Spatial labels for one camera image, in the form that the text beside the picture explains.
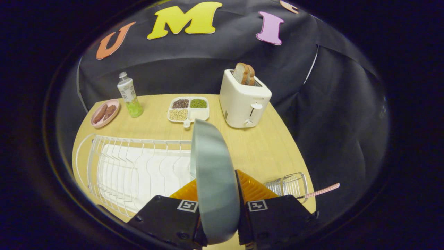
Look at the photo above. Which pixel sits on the white toaster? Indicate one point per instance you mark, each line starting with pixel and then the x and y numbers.
pixel 239 104

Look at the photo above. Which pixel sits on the pink plate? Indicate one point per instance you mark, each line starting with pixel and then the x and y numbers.
pixel 115 103

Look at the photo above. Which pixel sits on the pile of yellow soybeans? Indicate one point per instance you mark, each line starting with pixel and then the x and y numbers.
pixel 178 115

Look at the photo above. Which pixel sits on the brown sausage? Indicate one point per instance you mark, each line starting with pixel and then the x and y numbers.
pixel 109 111
pixel 100 113

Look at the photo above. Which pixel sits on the pile of green beans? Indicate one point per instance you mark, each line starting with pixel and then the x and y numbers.
pixel 198 103

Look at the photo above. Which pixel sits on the black backdrop cloth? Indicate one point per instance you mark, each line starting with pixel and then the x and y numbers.
pixel 329 121

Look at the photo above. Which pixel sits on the brown bread slice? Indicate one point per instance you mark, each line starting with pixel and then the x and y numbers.
pixel 240 73
pixel 251 75

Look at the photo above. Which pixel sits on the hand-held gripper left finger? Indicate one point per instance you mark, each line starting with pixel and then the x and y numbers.
pixel 166 222

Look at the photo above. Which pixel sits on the pale green plate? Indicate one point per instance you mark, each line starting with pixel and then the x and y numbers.
pixel 215 180

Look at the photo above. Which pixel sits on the pile of dark red beans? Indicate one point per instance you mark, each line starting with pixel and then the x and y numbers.
pixel 180 103

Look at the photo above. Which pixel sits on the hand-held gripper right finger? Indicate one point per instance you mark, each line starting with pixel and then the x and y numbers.
pixel 277 218

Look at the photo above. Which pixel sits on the white divided tray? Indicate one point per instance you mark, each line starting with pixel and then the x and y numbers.
pixel 199 114

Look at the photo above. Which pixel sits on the green drink bottle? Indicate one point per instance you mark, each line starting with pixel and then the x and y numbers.
pixel 129 95

